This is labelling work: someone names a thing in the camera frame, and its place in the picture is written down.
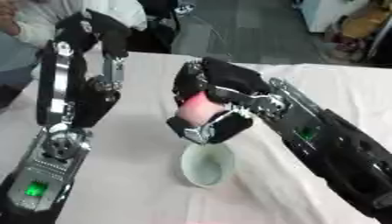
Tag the pink round object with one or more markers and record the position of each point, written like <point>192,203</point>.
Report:
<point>200,110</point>

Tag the person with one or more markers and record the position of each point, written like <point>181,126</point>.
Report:
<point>30,35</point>

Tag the white cabinet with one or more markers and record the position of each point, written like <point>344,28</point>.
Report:
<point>326,13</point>

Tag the silver and black right robot arm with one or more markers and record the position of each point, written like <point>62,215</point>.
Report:
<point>331,145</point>

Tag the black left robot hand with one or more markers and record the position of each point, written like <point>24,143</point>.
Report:
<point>81,96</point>

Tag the brown and red bag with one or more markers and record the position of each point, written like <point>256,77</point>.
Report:
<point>357,29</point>

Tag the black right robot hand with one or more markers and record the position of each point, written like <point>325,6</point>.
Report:
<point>229,78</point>

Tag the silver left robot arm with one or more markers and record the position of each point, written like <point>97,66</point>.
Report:
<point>46,172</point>

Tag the pale green cup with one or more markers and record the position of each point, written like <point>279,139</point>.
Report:
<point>208,164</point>

